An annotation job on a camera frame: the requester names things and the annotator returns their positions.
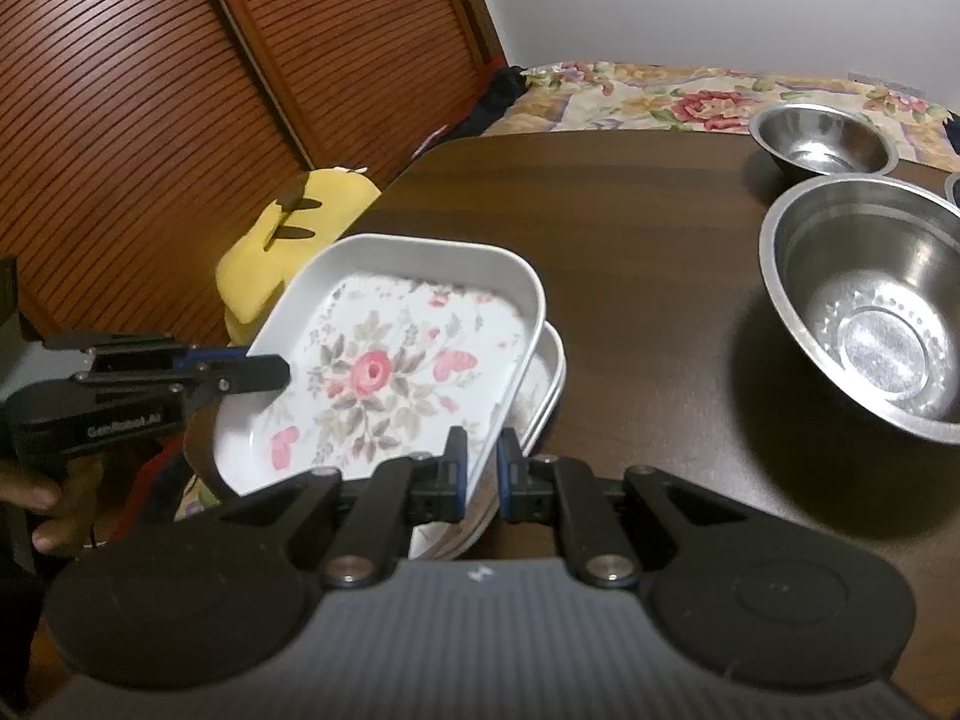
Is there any large stainless steel bowl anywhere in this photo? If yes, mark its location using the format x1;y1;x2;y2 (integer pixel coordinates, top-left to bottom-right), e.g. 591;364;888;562
759;176;960;445

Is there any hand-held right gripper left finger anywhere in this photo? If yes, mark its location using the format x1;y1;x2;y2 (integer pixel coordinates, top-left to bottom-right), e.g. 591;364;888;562
216;426;471;590

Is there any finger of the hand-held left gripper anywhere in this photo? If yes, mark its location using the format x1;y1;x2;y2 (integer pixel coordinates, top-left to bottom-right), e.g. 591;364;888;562
71;353;293;416
41;333;249;373

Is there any white floral square plate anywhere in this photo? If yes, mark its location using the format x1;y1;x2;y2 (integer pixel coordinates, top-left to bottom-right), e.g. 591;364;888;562
214;234;545;500
465;321;567;541
411;360;565;563

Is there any person's left hand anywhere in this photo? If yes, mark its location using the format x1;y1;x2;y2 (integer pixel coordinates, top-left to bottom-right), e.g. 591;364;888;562
0;456;104;557

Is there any yellow plush toy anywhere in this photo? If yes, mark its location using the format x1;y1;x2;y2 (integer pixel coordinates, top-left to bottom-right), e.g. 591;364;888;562
216;169;382;346

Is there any dark clothing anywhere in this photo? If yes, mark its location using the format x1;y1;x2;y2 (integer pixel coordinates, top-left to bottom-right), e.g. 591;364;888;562
420;64;527;158

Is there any floral blanket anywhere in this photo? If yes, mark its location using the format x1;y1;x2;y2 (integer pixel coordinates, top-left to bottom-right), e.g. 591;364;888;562
480;60;960;173

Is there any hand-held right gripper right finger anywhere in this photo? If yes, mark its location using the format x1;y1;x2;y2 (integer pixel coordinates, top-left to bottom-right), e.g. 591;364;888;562
496;426;752;590

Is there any wooden louvered wardrobe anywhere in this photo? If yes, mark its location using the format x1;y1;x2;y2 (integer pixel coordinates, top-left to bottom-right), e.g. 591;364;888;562
0;0;508;361

